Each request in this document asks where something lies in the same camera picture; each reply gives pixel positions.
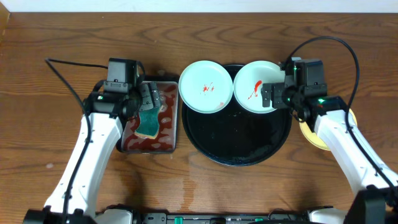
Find round black tray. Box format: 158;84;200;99
182;64;292;166

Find mint green plate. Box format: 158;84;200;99
178;60;233;114
233;60;285;114

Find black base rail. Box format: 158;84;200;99
141;213;309;224

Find green yellow sponge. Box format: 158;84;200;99
134;106;162;139

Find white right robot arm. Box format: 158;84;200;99
261;83;397;223

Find yellow plate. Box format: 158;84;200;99
300;110;359;154

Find white rectangular wash tray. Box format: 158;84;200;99
117;75;179;154

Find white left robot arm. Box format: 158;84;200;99
23;80;163;223

